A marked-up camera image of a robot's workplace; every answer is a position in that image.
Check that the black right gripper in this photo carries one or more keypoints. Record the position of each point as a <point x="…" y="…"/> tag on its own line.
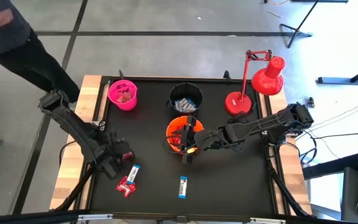
<point x="207" y="140"/>

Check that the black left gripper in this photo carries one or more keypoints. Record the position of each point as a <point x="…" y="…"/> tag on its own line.
<point x="110" y="147"/>

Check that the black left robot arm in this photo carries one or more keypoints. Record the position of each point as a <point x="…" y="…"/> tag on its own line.
<point x="73" y="130"/>

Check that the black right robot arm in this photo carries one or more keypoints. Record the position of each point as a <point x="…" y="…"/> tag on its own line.
<point x="259" y="126"/>

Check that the orange pumpkin bucket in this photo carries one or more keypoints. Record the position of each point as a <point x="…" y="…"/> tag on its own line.
<point x="174" y="124"/>

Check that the black plastic bucket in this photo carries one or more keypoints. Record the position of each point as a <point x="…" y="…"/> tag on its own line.
<point x="194" y="91"/>

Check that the pink plastic bucket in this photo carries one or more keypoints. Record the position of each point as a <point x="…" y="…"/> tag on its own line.
<point x="113" y="93"/>

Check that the black table clamp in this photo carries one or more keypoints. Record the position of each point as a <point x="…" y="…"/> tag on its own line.
<point x="227" y="76"/>
<point x="121" y="75"/>

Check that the red desk lamp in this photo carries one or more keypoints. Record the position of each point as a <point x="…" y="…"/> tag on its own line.
<point x="267" y="82"/>

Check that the small black clamp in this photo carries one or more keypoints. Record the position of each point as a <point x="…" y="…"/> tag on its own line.
<point x="310" y="102"/>

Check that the person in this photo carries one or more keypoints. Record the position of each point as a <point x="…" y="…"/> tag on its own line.
<point x="26" y="62"/>

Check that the black tripod stand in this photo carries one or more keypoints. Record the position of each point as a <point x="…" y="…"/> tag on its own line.
<point x="296" y="29"/>

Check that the black stand base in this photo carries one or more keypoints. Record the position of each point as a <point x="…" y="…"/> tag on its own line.
<point x="337" y="80"/>

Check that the black frame strut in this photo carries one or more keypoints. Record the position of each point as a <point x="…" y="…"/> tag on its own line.
<point x="283" y="189"/>
<point x="79" y="186"/>

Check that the silver aluminium bracket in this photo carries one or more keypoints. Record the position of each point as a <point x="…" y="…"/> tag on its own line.
<point x="95" y="217"/>
<point x="267" y="221"/>

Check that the black frame beam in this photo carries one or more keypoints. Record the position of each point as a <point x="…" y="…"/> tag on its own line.
<point x="26" y="217"/>

